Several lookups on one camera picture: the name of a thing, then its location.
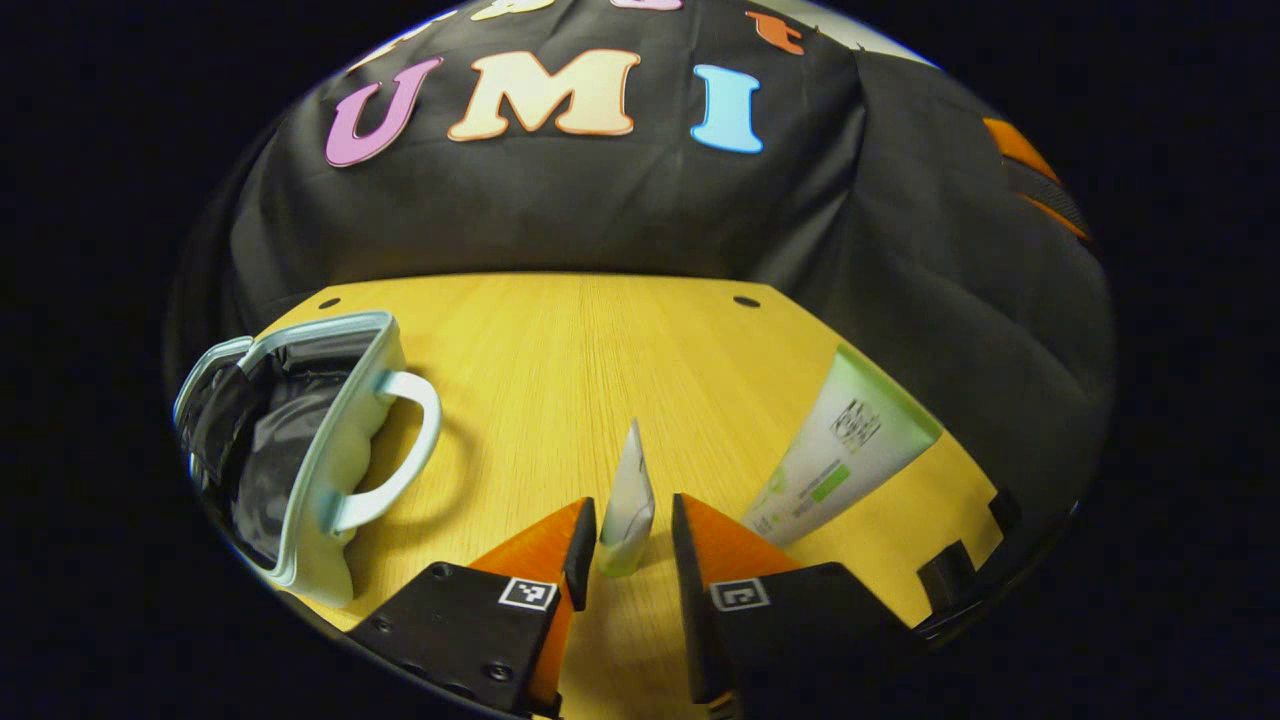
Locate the white and pale blue suitcase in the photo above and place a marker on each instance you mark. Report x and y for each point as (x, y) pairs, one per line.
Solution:
(345, 460)

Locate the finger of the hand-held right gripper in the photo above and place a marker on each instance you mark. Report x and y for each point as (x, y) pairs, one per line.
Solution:
(1055, 212)
(1020, 150)

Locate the black table edge block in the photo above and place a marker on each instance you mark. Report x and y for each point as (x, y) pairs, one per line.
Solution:
(1005, 510)
(945, 575)

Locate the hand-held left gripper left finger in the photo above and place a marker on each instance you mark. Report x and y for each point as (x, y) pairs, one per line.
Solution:
(580, 560)

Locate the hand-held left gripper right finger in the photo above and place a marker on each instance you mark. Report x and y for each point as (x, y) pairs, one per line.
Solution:
(690, 600)

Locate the green and white skincare tube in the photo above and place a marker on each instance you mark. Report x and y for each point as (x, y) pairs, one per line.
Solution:
(850, 440)

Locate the black backdrop cloth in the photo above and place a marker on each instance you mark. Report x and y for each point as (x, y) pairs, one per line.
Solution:
(600, 210)

